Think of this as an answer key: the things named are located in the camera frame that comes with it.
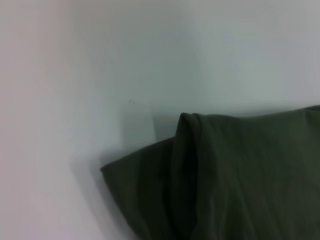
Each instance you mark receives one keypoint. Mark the dark green printed t-shirt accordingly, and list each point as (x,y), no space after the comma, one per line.
(225,175)

